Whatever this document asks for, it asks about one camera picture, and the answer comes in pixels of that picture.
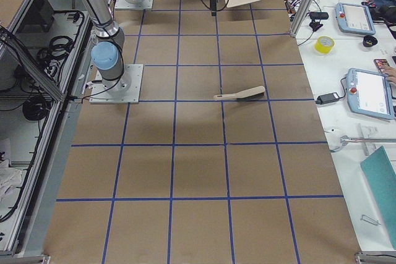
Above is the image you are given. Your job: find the beige hand brush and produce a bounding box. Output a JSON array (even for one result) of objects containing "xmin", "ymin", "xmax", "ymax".
[{"xmin": 213, "ymin": 85, "xmax": 265, "ymax": 101}]

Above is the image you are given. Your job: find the yellow tape roll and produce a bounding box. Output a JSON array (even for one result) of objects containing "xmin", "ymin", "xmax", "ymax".
[{"xmin": 314, "ymin": 36, "xmax": 335, "ymax": 54}]

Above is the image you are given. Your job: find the upper teach pendant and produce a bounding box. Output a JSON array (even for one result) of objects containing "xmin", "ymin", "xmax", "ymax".
[{"xmin": 335, "ymin": 2, "xmax": 376, "ymax": 35}]

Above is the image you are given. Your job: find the teach pendant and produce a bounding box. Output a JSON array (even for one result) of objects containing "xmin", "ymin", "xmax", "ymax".
[
  {"xmin": 335, "ymin": 2, "xmax": 376, "ymax": 35},
  {"xmin": 346, "ymin": 68, "xmax": 395, "ymax": 120}
]

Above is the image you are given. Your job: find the black power adapter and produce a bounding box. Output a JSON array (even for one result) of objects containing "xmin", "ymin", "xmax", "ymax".
[{"xmin": 315, "ymin": 92, "xmax": 343, "ymax": 105}]

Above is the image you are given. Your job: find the lower teach pendant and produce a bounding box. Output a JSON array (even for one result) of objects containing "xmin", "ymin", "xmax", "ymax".
[{"xmin": 346, "ymin": 68, "xmax": 395, "ymax": 120}]

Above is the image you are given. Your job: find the teal folder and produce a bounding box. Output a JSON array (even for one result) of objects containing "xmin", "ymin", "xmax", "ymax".
[{"xmin": 361, "ymin": 146, "xmax": 395, "ymax": 249}]

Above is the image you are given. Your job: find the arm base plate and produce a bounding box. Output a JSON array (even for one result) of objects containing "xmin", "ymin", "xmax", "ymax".
[
  {"xmin": 114, "ymin": 0, "xmax": 153, "ymax": 11},
  {"xmin": 89, "ymin": 64, "xmax": 144, "ymax": 104}
]

